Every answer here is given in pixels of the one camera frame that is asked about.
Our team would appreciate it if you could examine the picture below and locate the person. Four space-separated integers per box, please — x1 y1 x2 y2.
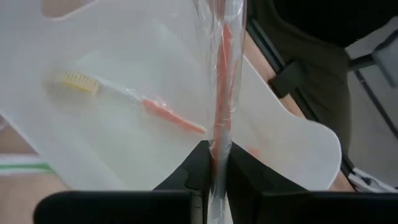
248 0 398 156

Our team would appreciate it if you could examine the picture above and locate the white plastic bin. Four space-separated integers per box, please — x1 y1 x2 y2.
0 0 343 191

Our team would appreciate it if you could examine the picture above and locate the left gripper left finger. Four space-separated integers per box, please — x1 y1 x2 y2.
33 140 212 224

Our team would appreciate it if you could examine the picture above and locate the green toothbrush in wrapper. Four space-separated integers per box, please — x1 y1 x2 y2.
0 154 57 177

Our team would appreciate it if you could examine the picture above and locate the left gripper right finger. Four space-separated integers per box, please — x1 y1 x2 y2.
226 142 398 224

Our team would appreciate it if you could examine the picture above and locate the orange toothbrush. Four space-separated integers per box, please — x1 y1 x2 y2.
192 0 248 224
51 70 208 135

